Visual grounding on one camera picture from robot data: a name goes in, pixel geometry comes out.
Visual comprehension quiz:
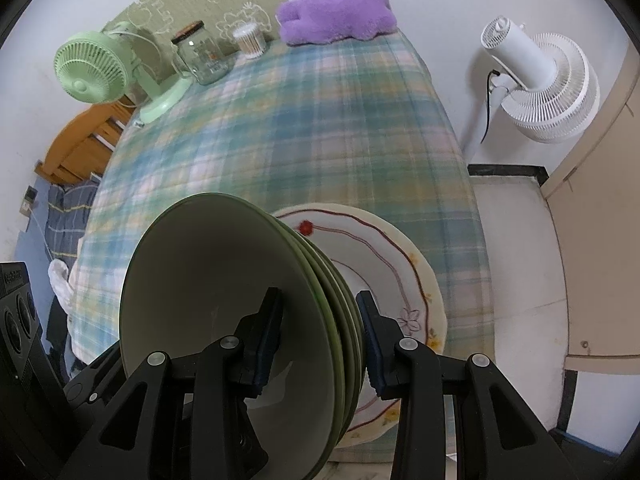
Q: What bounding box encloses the white standing fan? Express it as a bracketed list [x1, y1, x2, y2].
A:
[462, 15, 601, 162]

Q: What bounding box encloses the white floral plate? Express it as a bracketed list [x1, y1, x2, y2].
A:
[271, 201, 449, 449]

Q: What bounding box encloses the white cloth on bed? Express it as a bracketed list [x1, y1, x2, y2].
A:
[48, 259, 77, 316]

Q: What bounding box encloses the green desk fan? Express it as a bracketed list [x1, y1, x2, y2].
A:
[53, 21, 193, 126]

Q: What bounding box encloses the beige cabinet door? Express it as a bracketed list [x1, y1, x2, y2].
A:
[542, 46, 639, 375]

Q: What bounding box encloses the cotton swab container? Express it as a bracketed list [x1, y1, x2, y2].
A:
[232, 22, 267, 58]

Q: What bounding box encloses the black fan power cable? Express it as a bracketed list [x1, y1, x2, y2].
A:
[479, 68, 504, 146]

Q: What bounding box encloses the purple plush toy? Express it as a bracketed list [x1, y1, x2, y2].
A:
[277, 0, 397, 46]

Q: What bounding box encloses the green cartoon wall mat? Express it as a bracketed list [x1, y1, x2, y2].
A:
[104, 0, 286, 52]

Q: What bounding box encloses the glass jar with black lid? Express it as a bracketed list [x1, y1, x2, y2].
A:
[171, 21, 232, 86]

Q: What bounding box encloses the plaid tablecloth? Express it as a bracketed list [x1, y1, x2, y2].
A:
[67, 33, 495, 363]

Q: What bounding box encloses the blue plaid pillow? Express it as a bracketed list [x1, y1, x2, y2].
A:
[44, 180, 99, 268]

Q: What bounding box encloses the wall power outlet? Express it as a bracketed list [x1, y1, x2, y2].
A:
[20, 185, 38, 218]

